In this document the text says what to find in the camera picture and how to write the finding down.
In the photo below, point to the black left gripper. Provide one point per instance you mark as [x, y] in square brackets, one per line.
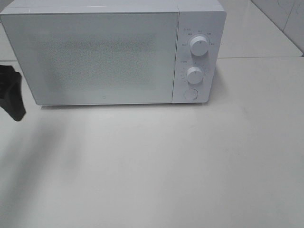
[10, 93]

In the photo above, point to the white microwave door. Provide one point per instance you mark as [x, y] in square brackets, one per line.
[79, 59]

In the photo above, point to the round white door button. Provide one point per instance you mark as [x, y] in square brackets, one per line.
[191, 94]

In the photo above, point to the white timer knob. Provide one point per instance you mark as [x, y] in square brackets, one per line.
[194, 75]

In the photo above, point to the white microwave oven body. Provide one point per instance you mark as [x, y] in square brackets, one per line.
[195, 17]

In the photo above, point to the upper white power knob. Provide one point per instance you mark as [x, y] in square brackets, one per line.
[199, 45]

